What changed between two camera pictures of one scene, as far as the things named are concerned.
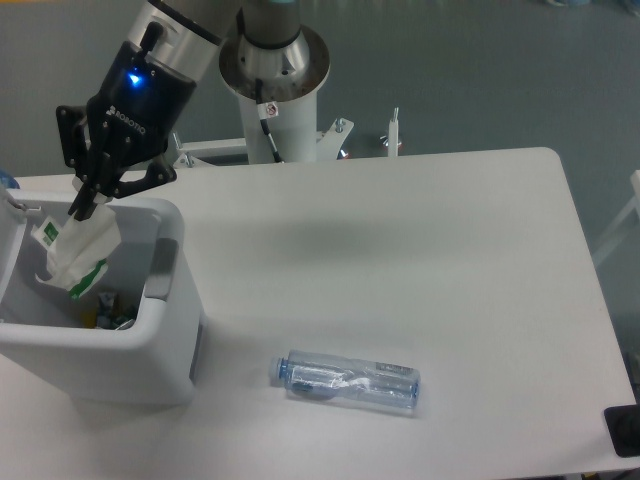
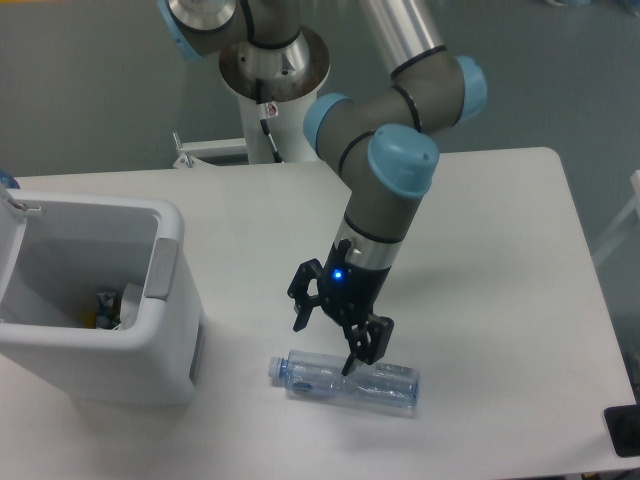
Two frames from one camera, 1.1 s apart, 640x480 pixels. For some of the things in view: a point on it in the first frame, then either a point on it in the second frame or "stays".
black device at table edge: (623, 425) stays
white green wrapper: (79, 250) to (129, 307)
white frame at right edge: (620, 224) stays
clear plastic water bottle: (347, 378) stays
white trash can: (155, 363) stays
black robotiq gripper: (129, 118) to (348, 291)
